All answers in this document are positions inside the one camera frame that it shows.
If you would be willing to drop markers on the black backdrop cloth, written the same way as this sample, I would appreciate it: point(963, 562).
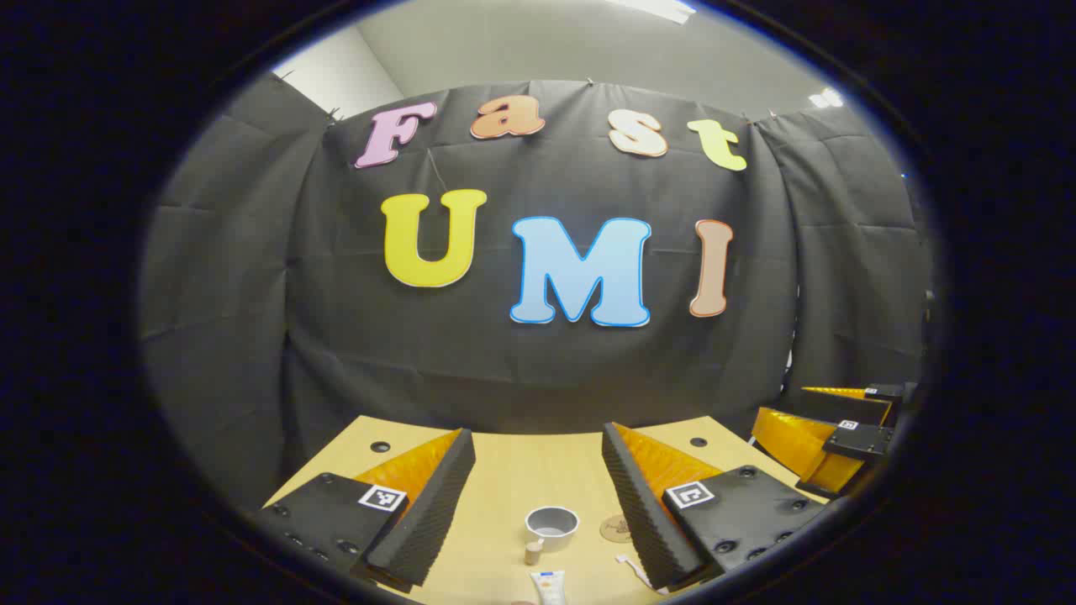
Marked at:
point(538, 378)

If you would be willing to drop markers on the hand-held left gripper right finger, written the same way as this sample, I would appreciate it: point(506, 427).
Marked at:
point(643, 521)

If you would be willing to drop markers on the white toothbrush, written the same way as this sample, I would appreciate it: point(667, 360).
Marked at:
point(622, 558)

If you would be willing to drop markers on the round cork coaster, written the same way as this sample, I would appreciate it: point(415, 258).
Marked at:
point(614, 529)

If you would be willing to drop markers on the light wooden desktop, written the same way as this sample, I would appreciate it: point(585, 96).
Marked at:
point(513, 479)

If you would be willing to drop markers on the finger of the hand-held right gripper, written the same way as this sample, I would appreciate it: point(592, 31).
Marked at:
point(841, 409)
point(790, 441)

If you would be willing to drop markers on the ceiling light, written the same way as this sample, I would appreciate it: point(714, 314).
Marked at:
point(656, 8)
point(828, 97)

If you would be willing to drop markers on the white toothpaste tube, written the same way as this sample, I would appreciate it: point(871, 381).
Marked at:
point(548, 588)

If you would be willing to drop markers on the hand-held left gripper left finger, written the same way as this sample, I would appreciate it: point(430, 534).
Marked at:
point(429, 512)

